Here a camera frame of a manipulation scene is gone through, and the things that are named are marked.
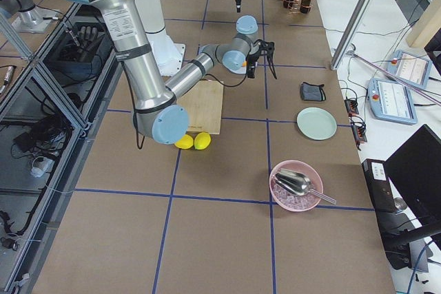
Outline black computer box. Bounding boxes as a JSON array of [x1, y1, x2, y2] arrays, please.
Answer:
[[362, 158, 408, 213]]

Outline lower yellow lemon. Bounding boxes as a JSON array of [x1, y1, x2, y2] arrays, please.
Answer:
[[174, 134, 194, 149]]

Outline folded grey cloth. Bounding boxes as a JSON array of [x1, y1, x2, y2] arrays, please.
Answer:
[[300, 82, 327, 102]]

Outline upper yellow lemon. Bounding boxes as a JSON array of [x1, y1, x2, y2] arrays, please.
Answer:
[[194, 132, 212, 150]]

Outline pink bowl with ice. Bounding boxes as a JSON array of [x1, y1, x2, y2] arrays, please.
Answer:
[[269, 160, 323, 212]]

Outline far teach pendant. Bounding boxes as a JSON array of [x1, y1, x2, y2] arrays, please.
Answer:
[[387, 50, 432, 89]]

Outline aluminium frame post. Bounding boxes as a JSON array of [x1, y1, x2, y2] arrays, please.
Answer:
[[330, 0, 372, 70]]

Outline black power strip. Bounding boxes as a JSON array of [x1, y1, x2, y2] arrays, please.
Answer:
[[344, 98, 367, 149]]

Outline light green plate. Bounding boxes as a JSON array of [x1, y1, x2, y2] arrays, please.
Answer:
[[297, 107, 338, 140]]

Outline near teach pendant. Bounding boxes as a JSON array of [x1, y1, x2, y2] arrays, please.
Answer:
[[367, 78, 418, 125]]

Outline yellow lemon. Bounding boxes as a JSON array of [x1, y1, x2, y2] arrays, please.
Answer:
[[174, 134, 194, 149], [194, 132, 212, 150]]

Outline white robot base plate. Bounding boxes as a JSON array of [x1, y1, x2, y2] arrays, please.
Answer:
[[154, 43, 186, 76]]

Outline bamboo cutting board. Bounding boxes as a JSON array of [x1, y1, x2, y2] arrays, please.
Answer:
[[177, 80, 223, 134]]

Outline light blue plate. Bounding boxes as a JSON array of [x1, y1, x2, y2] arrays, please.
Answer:
[[229, 66, 247, 75]]

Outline teach pendant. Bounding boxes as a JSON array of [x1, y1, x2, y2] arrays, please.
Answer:
[[367, 78, 418, 125], [387, 50, 432, 89]]

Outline black computer monitor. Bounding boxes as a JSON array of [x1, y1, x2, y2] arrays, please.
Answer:
[[385, 125, 440, 220]]

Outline metal ice scoop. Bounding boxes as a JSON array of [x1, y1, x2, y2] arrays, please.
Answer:
[[275, 168, 336, 204]]

